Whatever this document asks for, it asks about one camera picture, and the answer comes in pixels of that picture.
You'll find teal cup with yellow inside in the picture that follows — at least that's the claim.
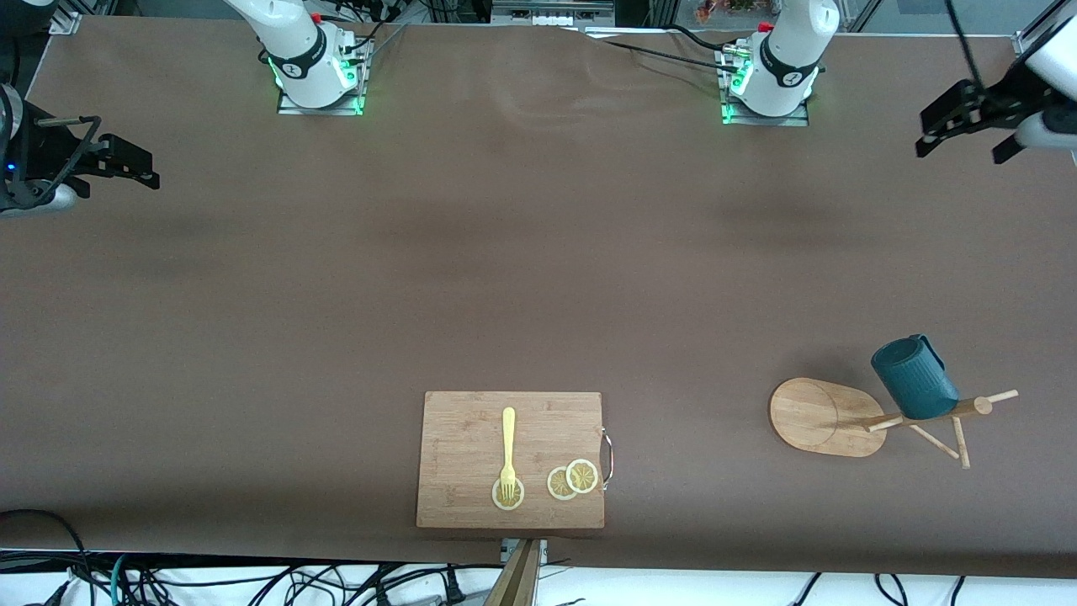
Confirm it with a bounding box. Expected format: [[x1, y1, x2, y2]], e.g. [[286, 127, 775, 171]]
[[870, 334, 961, 420]]

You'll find wooden mug rack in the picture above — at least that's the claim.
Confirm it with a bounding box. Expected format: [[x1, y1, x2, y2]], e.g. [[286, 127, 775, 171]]
[[768, 377, 1019, 470]]

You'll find brown table cloth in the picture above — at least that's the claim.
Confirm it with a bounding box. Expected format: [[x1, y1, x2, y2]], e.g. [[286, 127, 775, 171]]
[[0, 15, 1077, 568]]

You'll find grey power strip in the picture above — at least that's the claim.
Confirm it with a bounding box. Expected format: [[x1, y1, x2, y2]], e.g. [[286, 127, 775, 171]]
[[491, 0, 617, 28]]

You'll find wooden cutting board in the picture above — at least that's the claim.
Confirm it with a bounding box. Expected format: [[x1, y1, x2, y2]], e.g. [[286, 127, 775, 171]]
[[416, 391, 614, 530]]

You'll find yellow plastic fork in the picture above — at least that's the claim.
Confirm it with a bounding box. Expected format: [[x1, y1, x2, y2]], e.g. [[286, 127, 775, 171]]
[[499, 407, 517, 502]]

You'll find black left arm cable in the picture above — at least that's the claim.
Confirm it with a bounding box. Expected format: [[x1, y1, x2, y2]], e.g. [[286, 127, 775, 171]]
[[944, 0, 987, 95]]

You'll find aluminium frame profile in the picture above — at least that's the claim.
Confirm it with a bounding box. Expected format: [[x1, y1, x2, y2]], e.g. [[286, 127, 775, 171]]
[[49, 0, 87, 36], [1012, 0, 1077, 60]]

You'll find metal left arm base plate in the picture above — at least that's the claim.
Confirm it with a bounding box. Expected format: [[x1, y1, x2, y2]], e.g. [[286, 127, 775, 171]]
[[719, 44, 811, 127]]

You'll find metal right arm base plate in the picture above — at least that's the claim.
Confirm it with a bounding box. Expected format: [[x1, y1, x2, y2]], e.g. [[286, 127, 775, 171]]
[[277, 38, 372, 116]]

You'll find black cable across table edge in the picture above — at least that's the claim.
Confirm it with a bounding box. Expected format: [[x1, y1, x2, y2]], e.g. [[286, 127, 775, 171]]
[[585, 24, 745, 78]]

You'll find black looping floor cable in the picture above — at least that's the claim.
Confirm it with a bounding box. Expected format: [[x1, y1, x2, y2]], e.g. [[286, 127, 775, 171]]
[[0, 508, 95, 606]]

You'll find wooden camera post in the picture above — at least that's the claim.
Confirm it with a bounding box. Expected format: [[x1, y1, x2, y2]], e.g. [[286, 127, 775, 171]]
[[484, 539, 540, 606]]

